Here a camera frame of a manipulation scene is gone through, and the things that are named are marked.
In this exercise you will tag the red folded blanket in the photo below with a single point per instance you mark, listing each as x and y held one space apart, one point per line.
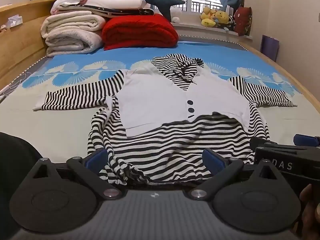
140 31

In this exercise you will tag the red plush cushion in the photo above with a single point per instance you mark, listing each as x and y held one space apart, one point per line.
243 21

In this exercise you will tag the blue patterned bed sheet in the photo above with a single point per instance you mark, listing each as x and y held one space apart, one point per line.
75 120

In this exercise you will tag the speckled white rolled quilt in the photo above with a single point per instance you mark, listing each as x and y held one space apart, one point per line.
72 43

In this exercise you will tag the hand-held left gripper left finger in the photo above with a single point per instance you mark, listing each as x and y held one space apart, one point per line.
96 159

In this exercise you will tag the person's right hand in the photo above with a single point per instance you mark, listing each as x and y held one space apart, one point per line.
311 212

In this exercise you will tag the white plush toy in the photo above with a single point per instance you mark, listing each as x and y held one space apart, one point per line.
176 13

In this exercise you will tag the striped hooded top white vest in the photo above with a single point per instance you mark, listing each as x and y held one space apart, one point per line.
160 110

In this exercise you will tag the tissue pack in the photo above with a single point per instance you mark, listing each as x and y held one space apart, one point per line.
14 21

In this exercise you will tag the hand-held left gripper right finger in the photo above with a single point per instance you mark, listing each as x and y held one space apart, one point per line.
212 160

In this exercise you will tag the yellow plush toy blue trim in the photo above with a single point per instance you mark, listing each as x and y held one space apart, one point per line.
222 18

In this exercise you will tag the white folded blanket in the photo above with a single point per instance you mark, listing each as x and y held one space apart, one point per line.
117 2

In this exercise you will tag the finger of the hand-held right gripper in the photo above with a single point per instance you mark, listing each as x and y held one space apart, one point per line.
262 142
307 139

